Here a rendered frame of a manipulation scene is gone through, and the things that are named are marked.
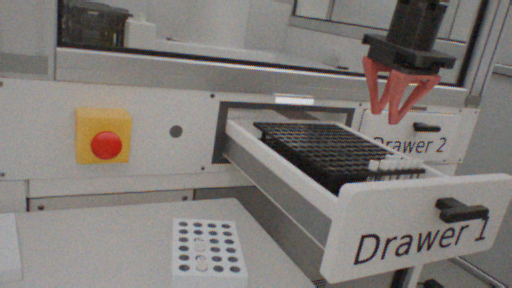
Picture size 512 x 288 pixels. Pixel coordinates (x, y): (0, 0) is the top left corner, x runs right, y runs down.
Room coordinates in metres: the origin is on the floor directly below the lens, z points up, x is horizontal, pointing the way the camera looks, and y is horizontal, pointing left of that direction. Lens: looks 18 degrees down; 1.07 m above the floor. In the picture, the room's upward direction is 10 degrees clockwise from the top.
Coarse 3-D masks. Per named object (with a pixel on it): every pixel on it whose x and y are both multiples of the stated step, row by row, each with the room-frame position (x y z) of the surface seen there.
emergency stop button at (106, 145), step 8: (96, 136) 0.50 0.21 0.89; (104, 136) 0.50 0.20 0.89; (112, 136) 0.51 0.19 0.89; (96, 144) 0.49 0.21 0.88; (104, 144) 0.50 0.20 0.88; (112, 144) 0.50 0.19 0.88; (120, 144) 0.51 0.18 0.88; (96, 152) 0.49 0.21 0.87; (104, 152) 0.50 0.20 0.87; (112, 152) 0.50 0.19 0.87
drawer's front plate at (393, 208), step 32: (352, 192) 0.37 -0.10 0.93; (384, 192) 0.39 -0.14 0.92; (416, 192) 0.41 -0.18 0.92; (448, 192) 0.44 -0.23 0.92; (480, 192) 0.47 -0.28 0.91; (352, 224) 0.37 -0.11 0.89; (384, 224) 0.39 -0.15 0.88; (416, 224) 0.42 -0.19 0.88; (448, 224) 0.45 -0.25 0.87; (480, 224) 0.49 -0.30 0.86; (352, 256) 0.38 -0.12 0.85; (384, 256) 0.40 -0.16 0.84; (416, 256) 0.43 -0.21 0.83; (448, 256) 0.46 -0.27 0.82
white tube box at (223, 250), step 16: (176, 224) 0.47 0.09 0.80; (192, 224) 0.48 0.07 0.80; (208, 224) 0.49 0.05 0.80; (224, 224) 0.49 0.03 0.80; (176, 240) 0.43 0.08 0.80; (192, 240) 0.44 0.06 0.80; (208, 240) 0.44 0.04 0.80; (224, 240) 0.45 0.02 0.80; (176, 256) 0.40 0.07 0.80; (192, 256) 0.40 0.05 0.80; (208, 256) 0.41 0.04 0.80; (224, 256) 0.42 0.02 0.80; (240, 256) 0.42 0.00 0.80; (176, 272) 0.37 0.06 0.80; (192, 272) 0.38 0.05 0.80; (208, 272) 0.38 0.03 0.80; (224, 272) 0.39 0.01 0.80; (240, 272) 0.39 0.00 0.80
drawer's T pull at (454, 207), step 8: (440, 200) 0.43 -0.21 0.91; (448, 200) 0.43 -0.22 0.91; (456, 200) 0.43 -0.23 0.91; (440, 208) 0.42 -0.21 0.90; (448, 208) 0.41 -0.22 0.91; (456, 208) 0.41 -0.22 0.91; (464, 208) 0.41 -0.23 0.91; (472, 208) 0.41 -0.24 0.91; (480, 208) 0.42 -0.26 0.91; (440, 216) 0.39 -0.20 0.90; (448, 216) 0.39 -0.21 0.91; (456, 216) 0.39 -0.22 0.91; (464, 216) 0.40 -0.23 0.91; (472, 216) 0.41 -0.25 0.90; (480, 216) 0.42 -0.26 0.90
